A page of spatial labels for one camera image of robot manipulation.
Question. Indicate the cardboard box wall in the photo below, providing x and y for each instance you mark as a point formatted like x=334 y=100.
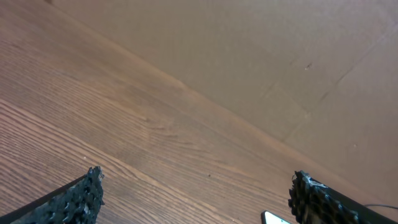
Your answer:
x=320 y=76

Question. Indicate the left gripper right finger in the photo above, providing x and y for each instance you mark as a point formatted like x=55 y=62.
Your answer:
x=313 y=202

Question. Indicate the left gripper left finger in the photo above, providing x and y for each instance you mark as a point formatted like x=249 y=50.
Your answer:
x=76 y=202

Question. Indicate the Samsung Galaxy smartphone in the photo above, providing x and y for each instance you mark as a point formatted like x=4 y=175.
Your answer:
x=269 y=218

